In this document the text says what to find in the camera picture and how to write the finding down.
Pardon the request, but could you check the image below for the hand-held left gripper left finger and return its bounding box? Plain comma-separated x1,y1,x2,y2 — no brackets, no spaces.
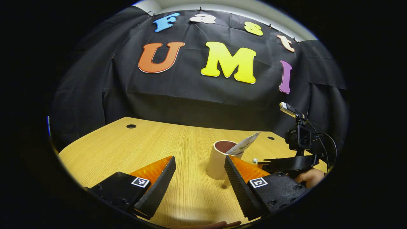
86,156,176,220

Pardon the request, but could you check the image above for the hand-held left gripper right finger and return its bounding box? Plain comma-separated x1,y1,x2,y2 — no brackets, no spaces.
224,155,308,221

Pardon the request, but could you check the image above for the wooden desktop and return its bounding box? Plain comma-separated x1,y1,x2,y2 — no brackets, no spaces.
58,116,329,228

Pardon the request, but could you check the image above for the white toothpaste tube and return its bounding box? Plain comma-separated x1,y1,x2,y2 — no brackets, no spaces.
225,132,261,157

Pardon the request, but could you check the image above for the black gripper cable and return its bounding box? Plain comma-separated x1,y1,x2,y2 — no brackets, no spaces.
305,119,337,169

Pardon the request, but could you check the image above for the beige cup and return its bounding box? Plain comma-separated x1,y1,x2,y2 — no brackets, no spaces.
206,140,247,181

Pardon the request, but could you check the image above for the black backdrop cloth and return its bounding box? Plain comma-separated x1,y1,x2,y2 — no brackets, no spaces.
49,6,348,150

